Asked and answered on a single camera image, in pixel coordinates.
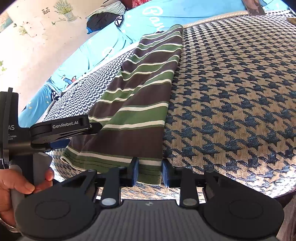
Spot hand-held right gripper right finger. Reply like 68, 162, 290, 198
162, 160, 222, 207

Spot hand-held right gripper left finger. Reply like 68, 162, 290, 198
76, 159, 140, 208

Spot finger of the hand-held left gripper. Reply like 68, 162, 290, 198
31, 138, 71, 151
69, 122, 102, 140

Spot green brown striped shirt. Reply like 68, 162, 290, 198
60, 24, 184, 186

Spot person's left hand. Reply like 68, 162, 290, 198
0, 167, 55, 232

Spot blue printed sofa backrest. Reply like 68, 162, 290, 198
18, 0, 289, 129

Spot houndstooth sofa seat cushion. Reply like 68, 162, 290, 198
43, 10, 296, 202

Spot light green pillow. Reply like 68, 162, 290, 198
85, 0, 126, 19

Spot red floral cloth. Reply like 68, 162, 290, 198
121, 0, 153, 7

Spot black smartphone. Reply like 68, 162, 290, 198
243, 0, 266, 15

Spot lavender pot wall sticker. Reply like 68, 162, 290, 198
53, 0, 77, 22

